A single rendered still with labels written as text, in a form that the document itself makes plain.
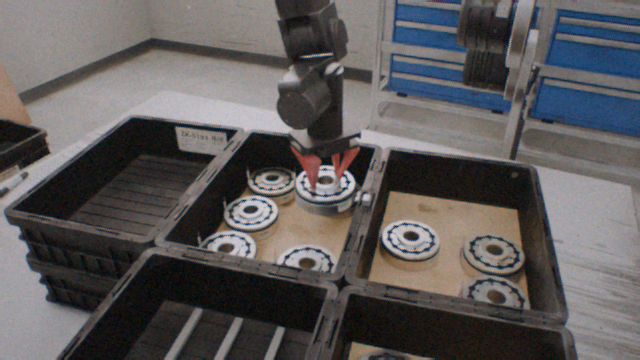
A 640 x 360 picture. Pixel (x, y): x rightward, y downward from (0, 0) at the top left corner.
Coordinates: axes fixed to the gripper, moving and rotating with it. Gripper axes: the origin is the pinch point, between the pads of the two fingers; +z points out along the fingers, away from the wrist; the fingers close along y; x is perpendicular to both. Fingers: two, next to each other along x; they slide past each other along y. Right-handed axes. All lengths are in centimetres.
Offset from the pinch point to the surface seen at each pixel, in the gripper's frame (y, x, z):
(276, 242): -8.7, 3.4, 13.2
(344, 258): -5.7, -15.2, 3.1
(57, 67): -43, 344, 83
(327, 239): -0.1, -0.5, 13.5
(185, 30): 69, 372, 82
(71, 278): -44.0, 15.2, 14.8
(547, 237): 24.3, -27.2, 3.9
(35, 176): -51, 75, 26
